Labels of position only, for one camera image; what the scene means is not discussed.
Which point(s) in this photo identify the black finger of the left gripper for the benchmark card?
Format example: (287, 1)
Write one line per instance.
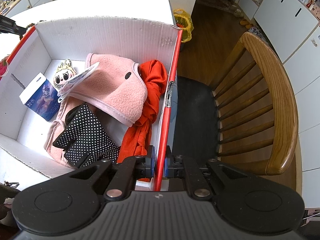
(9, 26)

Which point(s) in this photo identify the black dotted glove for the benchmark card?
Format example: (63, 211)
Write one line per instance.
(84, 140)

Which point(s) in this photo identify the light wooden chair near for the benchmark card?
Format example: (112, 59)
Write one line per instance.
(247, 114)

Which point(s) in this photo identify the pink cartoon sticker packet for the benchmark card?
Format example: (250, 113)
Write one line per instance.
(74, 81)

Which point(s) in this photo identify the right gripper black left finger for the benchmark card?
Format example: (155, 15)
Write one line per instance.
(128, 172)

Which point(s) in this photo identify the pink fleece bib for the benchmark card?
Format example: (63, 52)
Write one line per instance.
(115, 87)

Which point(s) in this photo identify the cartoon face plush keychain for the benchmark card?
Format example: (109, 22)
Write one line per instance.
(64, 72)

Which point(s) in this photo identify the yellow plastic bag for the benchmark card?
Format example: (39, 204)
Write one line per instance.
(184, 22)

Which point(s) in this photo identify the blue card pack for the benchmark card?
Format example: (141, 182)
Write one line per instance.
(41, 97)

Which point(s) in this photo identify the red knotted cloth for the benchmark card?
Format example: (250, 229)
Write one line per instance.
(137, 138)

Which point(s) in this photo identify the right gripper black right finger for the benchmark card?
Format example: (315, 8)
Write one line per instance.
(184, 174)

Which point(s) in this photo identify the red white cardboard box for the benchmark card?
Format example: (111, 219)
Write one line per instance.
(24, 161)

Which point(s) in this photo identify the white wall cabinet unit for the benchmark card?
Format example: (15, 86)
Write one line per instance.
(293, 31)

